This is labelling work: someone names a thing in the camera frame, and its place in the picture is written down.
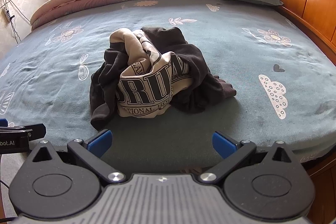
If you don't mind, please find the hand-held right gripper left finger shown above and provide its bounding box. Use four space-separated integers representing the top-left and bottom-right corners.
31 129 128 186

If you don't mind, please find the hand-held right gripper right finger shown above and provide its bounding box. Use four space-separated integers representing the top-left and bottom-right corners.
197 131 304 186

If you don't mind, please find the beige sweatshirt with dark sleeves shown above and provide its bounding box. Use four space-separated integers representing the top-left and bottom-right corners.
89 27 237 131

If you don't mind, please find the bed with blue floral sheet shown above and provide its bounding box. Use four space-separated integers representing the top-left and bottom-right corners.
0 0 336 222

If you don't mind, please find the power strip with cables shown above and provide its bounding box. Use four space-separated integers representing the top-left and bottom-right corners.
0 0 29 43

